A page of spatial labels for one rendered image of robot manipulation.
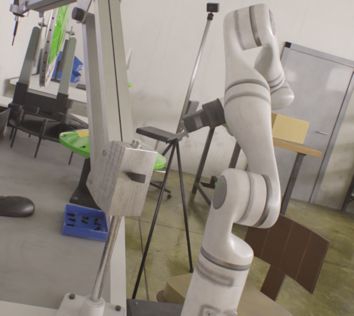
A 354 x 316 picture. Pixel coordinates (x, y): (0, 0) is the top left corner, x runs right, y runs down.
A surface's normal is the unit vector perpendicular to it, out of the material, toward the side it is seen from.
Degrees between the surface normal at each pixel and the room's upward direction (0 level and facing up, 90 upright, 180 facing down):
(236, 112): 92
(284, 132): 90
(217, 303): 90
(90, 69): 52
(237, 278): 90
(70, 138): 24
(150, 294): 0
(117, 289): 0
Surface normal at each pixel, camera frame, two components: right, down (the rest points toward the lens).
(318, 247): -0.88, -0.18
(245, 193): 0.28, -0.24
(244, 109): -0.40, -0.20
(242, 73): -0.27, -0.62
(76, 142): -0.02, -0.89
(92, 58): 0.59, -0.37
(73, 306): 0.26, -0.95
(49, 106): 0.18, 0.20
